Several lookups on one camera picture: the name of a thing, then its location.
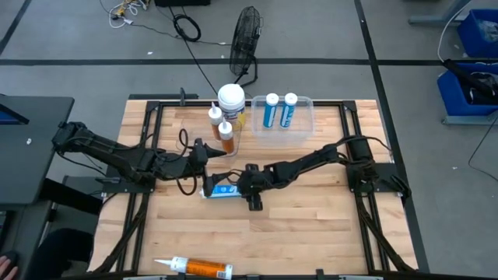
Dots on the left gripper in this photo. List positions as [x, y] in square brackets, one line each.
[199, 155]

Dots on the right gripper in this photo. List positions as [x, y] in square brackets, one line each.
[253, 183]

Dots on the blue silicone tube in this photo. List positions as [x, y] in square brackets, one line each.
[270, 113]
[288, 113]
[225, 190]

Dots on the orange sealant tube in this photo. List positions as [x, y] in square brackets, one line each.
[202, 268]
[226, 140]
[214, 114]

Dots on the Lysol wipes canister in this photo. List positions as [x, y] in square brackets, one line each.
[231, 97]

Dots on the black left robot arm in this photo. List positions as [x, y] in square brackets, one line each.
[116, 153]

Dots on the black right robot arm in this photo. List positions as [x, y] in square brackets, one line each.
[311, 159]

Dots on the shallow clear plastic bin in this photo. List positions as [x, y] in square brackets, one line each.
[186, 136]

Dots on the tall clear plastic bin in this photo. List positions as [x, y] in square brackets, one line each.
[303, 132]

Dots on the black floor fan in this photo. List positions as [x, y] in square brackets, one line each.
[245, 39]

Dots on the black equipment box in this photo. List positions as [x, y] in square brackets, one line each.
[183, 2]

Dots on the person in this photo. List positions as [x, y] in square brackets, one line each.
[58, 253]

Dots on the black desk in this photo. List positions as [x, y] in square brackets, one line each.
[35, 155]

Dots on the black desk monitor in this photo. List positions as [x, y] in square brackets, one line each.
[11, 116]

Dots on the blue storage bin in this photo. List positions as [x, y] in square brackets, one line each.
[472, 43]
[453, 97]

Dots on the person's hand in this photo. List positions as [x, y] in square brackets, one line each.
[8, 269]

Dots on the black folded stand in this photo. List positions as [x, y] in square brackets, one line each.
[467, 79]

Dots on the grey metal stand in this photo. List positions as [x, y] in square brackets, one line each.
[428, 19]

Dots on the black aluminium rig frame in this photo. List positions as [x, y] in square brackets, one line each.
[175, 103]

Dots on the black table-level camera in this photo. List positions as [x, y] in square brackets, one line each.
[320, 274]

